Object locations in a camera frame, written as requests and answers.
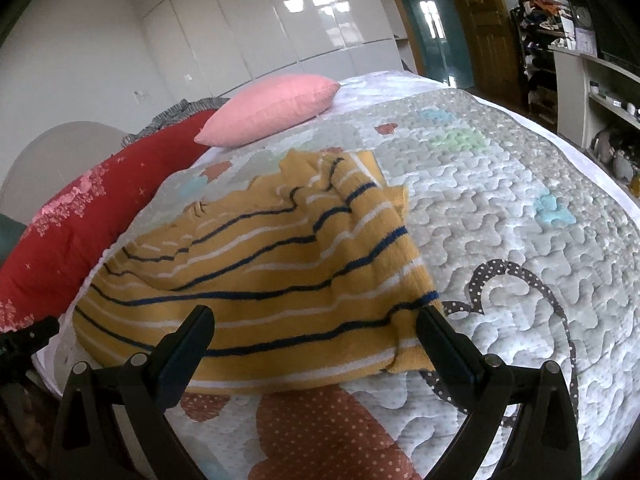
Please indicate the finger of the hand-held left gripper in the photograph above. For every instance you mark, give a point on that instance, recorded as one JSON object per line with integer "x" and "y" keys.
{"x": 37, "y": 332}

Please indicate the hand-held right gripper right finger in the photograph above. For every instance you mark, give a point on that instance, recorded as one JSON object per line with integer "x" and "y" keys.
{"x": 445, "y": 355}

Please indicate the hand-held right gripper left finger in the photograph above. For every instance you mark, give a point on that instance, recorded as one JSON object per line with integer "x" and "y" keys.
{"x": 182, "y": 355}

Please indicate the yellow striped sweater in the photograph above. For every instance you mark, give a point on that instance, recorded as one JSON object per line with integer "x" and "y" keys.
{"x": 260, "y": 285}

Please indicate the red floral quilt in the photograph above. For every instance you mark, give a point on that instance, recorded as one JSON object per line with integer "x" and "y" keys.
{"x": 100, "y": 210}

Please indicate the quilted patterned blanket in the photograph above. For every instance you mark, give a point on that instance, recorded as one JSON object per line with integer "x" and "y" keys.
{"x": 500, "y": 220}

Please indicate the white round headboard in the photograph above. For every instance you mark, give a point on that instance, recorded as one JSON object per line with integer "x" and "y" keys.
{"x": 55, "y": 155}

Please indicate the grey knitted cloth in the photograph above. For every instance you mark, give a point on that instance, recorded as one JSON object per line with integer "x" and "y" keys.
{"x": 170, "y": 112}

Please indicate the pink pillow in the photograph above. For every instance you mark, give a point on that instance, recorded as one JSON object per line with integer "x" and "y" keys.
{"x": 270, "y": 107}

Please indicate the grey soft toy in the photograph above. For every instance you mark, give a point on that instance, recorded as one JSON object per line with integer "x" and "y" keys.
{"x": 616, "y": 155}

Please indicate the patterned bed sheet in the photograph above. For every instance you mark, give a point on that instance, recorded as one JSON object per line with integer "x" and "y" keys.
{"x": 400, "y": 82}

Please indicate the white shelf unit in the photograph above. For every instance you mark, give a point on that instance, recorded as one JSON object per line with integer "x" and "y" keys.
{"x": 575, "y": 95}

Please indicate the black shoe rack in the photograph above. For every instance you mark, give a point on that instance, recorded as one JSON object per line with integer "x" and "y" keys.
{"x": 540, "y": 65}

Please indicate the teal glass door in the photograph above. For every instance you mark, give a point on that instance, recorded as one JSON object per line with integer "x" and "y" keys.
{"x": 440, "y": 25}

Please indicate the wooden door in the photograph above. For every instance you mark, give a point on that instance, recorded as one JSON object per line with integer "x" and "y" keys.
{"x": 490, "y": 25}

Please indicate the white glossy wardrobe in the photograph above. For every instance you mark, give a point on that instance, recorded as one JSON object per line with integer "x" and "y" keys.
{"x": 280, "y": 20}

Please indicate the dark mantel clock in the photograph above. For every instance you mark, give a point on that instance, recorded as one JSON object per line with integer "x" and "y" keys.
{"x": 581, "y": 22}

